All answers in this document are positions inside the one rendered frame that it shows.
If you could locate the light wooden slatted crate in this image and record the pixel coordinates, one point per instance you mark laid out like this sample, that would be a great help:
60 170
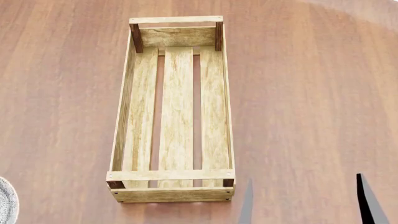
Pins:
177 112

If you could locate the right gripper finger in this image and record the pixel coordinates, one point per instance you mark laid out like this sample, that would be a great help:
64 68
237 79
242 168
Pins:
368 210
247 207

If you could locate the grey speckled bowl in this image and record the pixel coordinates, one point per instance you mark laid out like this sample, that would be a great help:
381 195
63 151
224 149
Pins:
6 203

